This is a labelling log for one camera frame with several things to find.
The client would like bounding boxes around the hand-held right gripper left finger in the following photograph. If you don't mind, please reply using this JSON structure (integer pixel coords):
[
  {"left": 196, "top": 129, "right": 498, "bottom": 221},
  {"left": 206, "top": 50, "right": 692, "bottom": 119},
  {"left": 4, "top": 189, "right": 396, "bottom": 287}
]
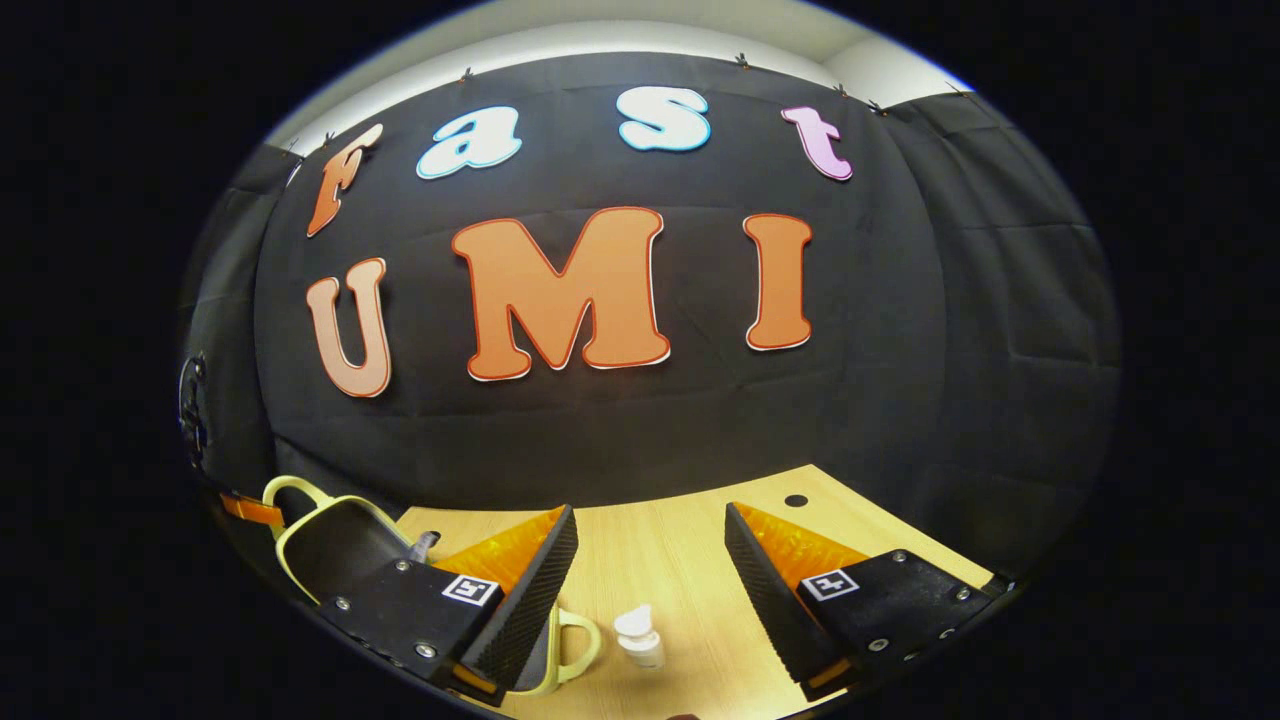
[{"left": 315, "top": 504, "right": 580, "bottom": 708}]

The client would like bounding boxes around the pale yellow small suitcase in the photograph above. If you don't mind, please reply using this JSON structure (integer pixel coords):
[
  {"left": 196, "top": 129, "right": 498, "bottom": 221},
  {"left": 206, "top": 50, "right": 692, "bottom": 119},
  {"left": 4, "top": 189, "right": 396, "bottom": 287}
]
[{"left": 262, "top": 474, "right": 604, "bottom": 698}]

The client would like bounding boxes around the small white capped bottle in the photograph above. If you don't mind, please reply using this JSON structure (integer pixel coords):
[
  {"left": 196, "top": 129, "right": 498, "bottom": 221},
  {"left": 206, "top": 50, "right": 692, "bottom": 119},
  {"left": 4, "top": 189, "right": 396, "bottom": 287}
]
[{"left": 613, "top": 604, "right": 666, "bottom": 672}]

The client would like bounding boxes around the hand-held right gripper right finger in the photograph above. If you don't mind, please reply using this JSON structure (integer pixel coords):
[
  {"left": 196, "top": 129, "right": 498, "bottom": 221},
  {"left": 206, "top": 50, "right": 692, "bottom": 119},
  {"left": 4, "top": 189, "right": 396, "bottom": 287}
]
[{"left": 724, "top": 502, "right": 1002, "bottom": 702}]

